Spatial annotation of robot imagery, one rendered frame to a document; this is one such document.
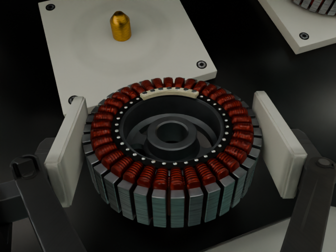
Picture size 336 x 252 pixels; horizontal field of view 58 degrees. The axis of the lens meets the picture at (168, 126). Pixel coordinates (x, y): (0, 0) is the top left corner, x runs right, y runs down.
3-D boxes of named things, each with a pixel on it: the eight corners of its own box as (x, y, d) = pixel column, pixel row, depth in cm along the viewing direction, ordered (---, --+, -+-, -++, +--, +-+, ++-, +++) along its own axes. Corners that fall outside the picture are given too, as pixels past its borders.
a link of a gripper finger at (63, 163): (71, 208, 16) (56, 209, 15) (92, 133, 21) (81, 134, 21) (59, 162, 14) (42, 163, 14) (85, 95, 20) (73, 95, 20)
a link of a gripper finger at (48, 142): (44, 226, 14) (-24, 229, 14) (68, 157, 18) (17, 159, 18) (36, 202, 13) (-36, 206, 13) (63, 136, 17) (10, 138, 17)
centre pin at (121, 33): (133, 38, 31) (131, 18, 29) (115, 43, 31) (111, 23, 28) (128, 25, 32) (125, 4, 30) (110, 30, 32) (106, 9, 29)
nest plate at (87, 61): (215, 78, 30) (217, 70, 29) (66, 121, 28) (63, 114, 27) (166, -17, 37) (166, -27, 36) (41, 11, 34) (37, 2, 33)
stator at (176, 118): (274, 227, 17) (291, 187, 15) (78, 236, 17) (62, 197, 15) (234, 107, 26) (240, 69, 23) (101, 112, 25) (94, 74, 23)
